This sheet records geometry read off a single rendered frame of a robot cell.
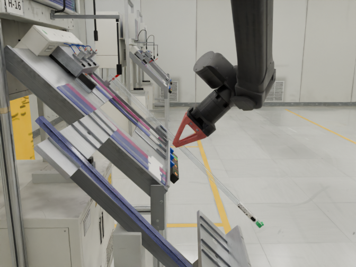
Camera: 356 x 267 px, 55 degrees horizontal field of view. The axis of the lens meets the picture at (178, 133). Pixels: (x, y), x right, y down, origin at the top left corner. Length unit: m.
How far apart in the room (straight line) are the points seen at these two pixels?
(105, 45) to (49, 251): 3.66
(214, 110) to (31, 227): 0.86
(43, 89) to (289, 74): 7.34
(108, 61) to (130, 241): 4.11
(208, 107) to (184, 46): 7.04
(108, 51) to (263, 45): 4.23
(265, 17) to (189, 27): 7.27
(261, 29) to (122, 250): 0.51
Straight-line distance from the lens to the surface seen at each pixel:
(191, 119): 0.75
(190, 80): 7.81
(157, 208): 1.20
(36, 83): 1.21
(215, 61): 0.71
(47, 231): 1.37
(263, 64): 0.62
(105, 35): 4.76
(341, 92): 8.75
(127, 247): 0.76
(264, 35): 0.57
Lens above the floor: 1.19
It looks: 13 degrees down
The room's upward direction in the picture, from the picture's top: straight up
